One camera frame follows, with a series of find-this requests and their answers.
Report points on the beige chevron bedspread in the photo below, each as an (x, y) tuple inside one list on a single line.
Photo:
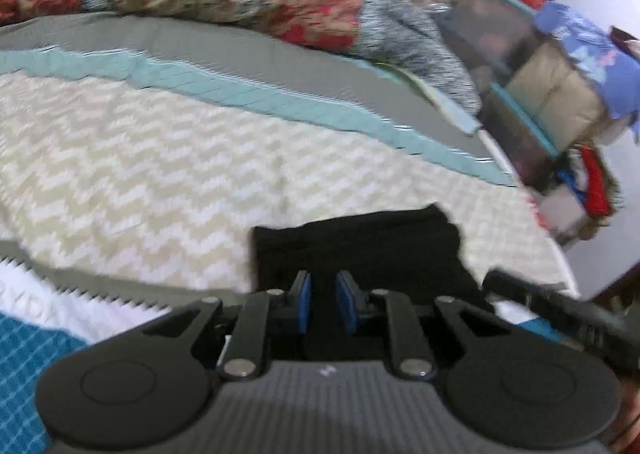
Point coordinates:
[(150, 174)]

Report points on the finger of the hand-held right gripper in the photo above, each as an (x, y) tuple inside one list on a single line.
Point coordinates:
[(520, 291)]

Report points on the black pants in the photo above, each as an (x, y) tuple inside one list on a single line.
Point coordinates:
[(380, 244)]

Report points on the teal striped cloth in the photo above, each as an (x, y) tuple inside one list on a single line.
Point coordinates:
[(25, 384)]

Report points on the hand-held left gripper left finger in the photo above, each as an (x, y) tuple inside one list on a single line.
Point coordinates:
[(303, 301)]

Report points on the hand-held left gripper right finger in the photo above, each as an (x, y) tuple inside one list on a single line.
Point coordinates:
[(345, 301)]

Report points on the beige folded blanket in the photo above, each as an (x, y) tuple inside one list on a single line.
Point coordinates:
[(560, 94)]

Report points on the red hanging cloth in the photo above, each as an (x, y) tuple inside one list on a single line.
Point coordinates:
[(595, 181)]

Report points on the blue printed cloth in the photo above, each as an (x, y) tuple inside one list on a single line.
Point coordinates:
[(595, 49)]

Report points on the clear storage drawer unit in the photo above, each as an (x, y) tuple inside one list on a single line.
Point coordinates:
[(505, 84)]

